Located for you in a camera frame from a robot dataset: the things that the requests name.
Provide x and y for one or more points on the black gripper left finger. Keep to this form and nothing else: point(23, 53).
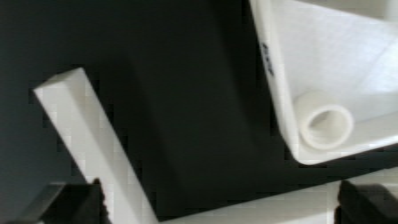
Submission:
point(67, 204)

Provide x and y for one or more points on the white desk top tray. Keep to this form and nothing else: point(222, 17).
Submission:
point(328, 49)

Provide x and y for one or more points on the white fence bar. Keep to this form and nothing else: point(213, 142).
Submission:
point(298, 207)
point(76, 115)

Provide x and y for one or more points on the white left fence bar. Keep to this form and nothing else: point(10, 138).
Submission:
point(76, 115)

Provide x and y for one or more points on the white front fence bar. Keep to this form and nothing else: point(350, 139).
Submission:
point(298, 207)

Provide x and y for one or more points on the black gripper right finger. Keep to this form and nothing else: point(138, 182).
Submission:
point(367, 205)

